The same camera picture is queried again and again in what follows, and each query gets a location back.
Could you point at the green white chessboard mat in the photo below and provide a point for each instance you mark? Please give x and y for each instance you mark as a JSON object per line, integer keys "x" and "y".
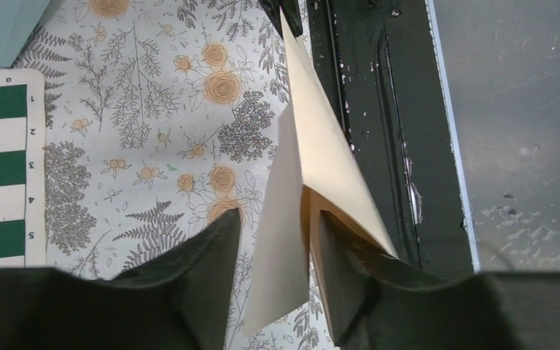
{"x": 23, "y": 236}

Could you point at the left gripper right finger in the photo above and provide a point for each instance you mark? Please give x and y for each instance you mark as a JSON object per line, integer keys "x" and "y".
{"x": 375, "y": 301}

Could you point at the floral patterned table mat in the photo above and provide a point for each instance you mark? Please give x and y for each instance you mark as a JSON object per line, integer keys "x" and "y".
{"x": 161, "y": 116}

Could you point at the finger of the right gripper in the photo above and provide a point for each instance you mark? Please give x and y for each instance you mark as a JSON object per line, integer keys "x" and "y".
{"x": 276, "y": 10}

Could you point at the grey-blue envelope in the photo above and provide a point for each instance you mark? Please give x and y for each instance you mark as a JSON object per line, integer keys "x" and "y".
{"x": 18, "y": 18}

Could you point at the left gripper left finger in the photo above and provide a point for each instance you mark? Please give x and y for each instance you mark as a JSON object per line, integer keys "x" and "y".
{"x": 179, "y": 300}

